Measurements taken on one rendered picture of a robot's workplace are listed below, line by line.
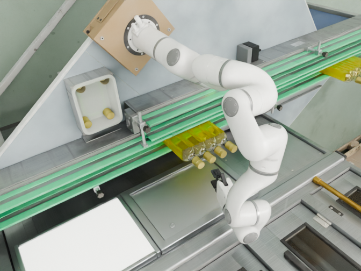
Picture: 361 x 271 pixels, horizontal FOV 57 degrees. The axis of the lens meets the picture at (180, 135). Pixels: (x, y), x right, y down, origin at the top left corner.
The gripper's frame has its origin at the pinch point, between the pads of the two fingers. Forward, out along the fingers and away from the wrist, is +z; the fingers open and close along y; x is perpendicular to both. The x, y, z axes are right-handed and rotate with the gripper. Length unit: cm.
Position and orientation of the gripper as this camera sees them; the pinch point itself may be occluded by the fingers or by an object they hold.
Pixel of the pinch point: (216, 178)
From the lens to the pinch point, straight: 128.6
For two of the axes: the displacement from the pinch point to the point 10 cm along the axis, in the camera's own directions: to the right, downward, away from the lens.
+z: -3.0, -5.5, 7.8
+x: -9.5, 2.1, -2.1
